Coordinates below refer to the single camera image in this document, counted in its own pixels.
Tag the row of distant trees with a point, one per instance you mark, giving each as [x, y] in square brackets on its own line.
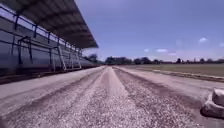
[146, 60]

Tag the grey gravel track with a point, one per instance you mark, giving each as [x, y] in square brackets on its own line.
[110, 100]

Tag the green grass field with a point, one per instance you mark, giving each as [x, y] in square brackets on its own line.
[186, 68]

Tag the roofed grandstand building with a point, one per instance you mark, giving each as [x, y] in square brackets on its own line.
[40, 36]

